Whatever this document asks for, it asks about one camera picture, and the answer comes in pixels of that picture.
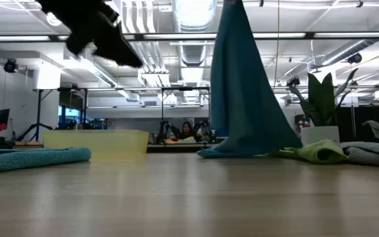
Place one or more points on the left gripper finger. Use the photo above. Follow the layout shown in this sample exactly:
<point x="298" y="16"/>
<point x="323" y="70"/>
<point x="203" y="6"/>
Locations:
<point x="117" y="49"/>
<point x="79" y="42"/>

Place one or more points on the yellow translucent plastic basket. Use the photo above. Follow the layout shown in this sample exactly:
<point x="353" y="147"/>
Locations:
<point x="94" y="141"/>

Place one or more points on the light blue microfiber towel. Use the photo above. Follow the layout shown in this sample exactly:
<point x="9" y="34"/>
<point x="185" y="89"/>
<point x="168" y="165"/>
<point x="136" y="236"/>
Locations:
<point x="242" y="98"/>

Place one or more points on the lime green microfiber towel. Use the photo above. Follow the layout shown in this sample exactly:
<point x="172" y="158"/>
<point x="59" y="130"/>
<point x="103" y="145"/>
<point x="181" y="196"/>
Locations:
<point x="318" y="152"/>

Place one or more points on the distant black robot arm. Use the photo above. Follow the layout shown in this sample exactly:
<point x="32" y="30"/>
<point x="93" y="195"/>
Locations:
<point x="164" y="130"/>
<point x="206" y="130"/>

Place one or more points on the teal microfiber towel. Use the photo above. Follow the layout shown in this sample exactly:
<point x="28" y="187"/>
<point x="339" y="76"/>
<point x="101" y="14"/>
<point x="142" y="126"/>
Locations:
<point x="28" y="159"/>

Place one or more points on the grey microfiber towel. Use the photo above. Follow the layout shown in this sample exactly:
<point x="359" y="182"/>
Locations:
<point x="373" y="153"/>

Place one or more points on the black spot lamp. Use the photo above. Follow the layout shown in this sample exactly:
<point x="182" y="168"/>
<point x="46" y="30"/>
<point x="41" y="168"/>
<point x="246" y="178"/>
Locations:
<point x="10" y="66"/>
<point x="354" y="58"/>

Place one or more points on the person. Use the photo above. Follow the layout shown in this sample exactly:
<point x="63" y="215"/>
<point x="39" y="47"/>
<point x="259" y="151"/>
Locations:
<point x="187" y="131"/>

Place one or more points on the snake plant in white pot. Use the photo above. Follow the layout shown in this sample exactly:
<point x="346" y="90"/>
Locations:
<point x="321" y="98"/>

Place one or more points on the black bar with light strips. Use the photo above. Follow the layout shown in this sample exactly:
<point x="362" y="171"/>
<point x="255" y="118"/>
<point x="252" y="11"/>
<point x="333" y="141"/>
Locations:
<point x="341" y="34"/>

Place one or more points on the black room partition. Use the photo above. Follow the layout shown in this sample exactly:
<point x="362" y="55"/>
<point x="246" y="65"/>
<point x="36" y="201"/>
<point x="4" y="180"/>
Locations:
<point x="354" y="121"/>

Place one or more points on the distant black rig frame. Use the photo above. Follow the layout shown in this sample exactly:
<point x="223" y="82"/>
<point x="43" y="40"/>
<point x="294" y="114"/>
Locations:
<point x="39" y="112"/>
<point x="186" y="88"/>

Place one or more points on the black aluminium table frame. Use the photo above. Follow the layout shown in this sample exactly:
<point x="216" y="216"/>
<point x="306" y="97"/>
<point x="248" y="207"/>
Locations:
<point x="176" y="148"/>

